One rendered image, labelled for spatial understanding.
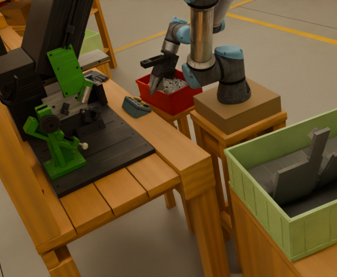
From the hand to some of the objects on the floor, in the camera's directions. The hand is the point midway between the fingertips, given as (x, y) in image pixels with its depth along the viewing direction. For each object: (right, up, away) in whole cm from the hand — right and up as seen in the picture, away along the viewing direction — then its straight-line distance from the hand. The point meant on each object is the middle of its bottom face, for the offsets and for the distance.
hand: (150, 92), depth 194 cm
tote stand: (+86, -105, -10) cm, 136 cm away
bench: (-24, -87, +59) cm, 108 cm away
